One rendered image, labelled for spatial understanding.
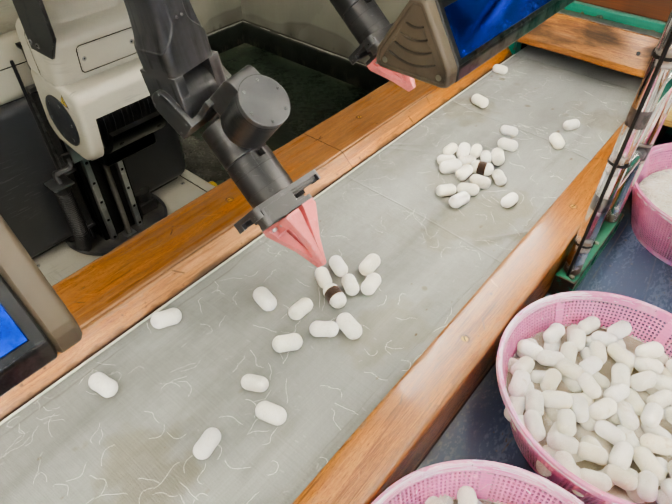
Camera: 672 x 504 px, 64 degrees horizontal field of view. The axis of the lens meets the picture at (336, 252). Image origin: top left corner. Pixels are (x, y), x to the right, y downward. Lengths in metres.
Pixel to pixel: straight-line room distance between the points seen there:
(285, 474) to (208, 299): 0.26
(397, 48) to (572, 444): 0.43
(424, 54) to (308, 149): 0.45
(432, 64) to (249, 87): 0.18
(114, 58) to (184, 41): 0.56
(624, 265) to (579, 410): 0.35
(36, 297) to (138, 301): 0.43
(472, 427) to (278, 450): 0.24
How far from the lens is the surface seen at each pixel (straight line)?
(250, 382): 0.61
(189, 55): 0.62
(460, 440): 0.68
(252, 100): 0.56
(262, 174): 0.61
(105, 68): 1.16
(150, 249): 0.77
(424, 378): 0.60
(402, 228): 0.80
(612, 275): 0.92
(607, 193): 0.74
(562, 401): 0.65
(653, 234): 0.95
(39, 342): 0.29
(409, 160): 0.94
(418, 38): 0.50
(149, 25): 0.60
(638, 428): 0.69
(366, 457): 0.55
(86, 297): 0.73
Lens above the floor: 1.27
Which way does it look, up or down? 44 degrees down
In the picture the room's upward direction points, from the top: straight up
